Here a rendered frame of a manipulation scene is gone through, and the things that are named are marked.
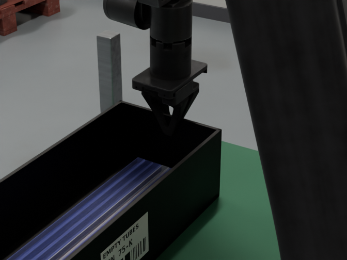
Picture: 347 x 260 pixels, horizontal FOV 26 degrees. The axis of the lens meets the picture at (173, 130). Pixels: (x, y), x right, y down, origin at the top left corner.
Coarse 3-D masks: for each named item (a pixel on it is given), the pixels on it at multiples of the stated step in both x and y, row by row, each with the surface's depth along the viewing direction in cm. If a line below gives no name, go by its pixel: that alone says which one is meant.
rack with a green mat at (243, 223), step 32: (224, 160) 118; (256, 160) 118; (224, 192) 110; (256, 192) 110; (192, 224) 103; (224, 224) 103; (256, 224) 103; (160, 256) 97; (192, 256) 97; (224, 256) 97; (256, 256) 97
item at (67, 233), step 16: (144, 160) 109; (128, 176) 105; (144, 176) 105; (160, 176) 105; (96, 192) 102; (112, 192) 102; (128, 192) 102; (80, 208) 99; (96, 208) 99; (112, 208) 99; (64, 224) 96; (80, 224) 95; (96, 224) 95; (32, 240) 93; (48, 240) 93; (64, 240) 93; (80, 240) 93; (16, 256) 90; (32, 256) 90; (48, 256) 90; (64, 256) 90
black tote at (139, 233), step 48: (96, 144) 108; (144, 144) 112; (192, 144) 107; (0, 192) 92; (48, 192) 101; (144, 192) 90; (192, 192) 101; (0, 240) 95; (96, 240) 82; (144, 240) 92
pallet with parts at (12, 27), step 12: (0, 0) 414; (12, 0) 423; (24, 0) 425; (36, 0) 432; (48, 0) 441; (0, 12) 412; (12, 12) 418; (36, 12) 449; (48, 12) 444; (0, 24) 416; (12, 24) 421
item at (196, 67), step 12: (156, 48) 100; (168, 48) 100; (180, 48) 99; (156, 60) 101; (168, 60) 100; (180, 60) 100; (192, 60) 107; (144, 72) 104; (156, 72) 102; (168, 72) 101; (180, 72) 101; (192, 72) 104; (204, 72) 107; (132, 84) 102; (144, 84) 101; (156, 84) 100; (168, 84) 101; (180, 84) 101; (168, 96) 99
